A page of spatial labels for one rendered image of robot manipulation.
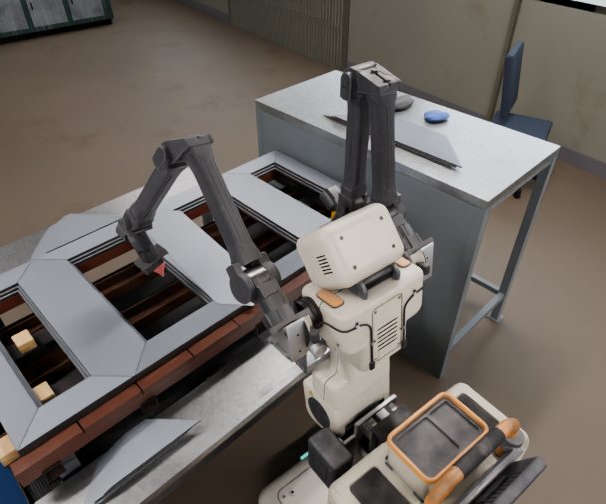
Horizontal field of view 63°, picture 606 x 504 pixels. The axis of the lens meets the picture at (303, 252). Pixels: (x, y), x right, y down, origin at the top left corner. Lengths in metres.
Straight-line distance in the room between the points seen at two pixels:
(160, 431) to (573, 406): 1.91
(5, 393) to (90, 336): 0.27
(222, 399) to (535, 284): 2.18
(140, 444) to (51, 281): 0.71
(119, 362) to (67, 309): 0.32
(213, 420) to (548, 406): 1.65
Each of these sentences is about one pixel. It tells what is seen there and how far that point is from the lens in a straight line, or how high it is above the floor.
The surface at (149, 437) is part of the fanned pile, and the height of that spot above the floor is 0.72.
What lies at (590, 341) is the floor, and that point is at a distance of 3.09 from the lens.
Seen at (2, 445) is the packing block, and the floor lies 0.81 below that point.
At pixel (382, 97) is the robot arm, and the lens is 1.27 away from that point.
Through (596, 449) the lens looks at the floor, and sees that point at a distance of 2.67.
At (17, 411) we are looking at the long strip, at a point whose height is 0.85.
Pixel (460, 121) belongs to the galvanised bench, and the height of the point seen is 1.05.
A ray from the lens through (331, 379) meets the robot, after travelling 1.43.
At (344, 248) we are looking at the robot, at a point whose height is 1.35.
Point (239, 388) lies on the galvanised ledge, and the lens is 1.70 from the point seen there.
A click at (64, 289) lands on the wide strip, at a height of 0.85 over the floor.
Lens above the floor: 2.05
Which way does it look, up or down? 39 degrees down
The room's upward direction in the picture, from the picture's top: straight up
